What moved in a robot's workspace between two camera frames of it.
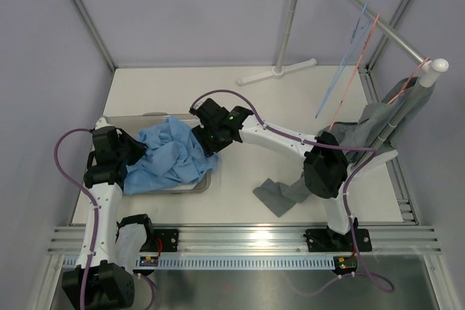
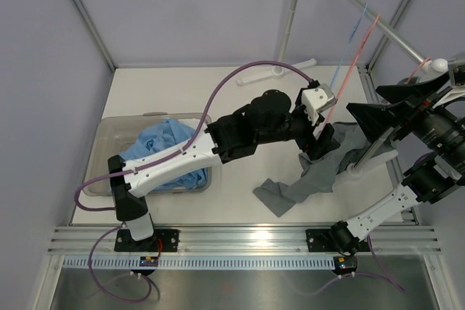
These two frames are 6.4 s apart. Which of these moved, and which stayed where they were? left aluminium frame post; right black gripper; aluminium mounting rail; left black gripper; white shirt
Moved: right black gripper; white shirt; left black gripper
Stayed: aluminium mounting rail; left aluminium frame post
